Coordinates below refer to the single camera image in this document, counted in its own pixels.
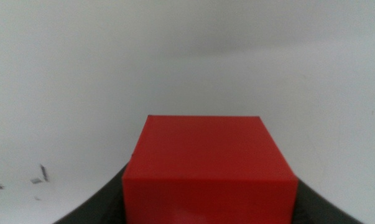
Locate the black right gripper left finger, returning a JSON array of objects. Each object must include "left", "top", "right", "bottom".
[{"left": 52, "top": 162, "right": 128, "bottom": 224}]

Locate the red cube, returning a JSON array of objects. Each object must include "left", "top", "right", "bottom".
[{"left": 121, "top": 114, "right": 299, "bottom": 224}]

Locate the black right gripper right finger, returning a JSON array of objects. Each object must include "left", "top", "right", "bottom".
[{"left": 291, "top": 179, "right": 364, "bottom": 224}]

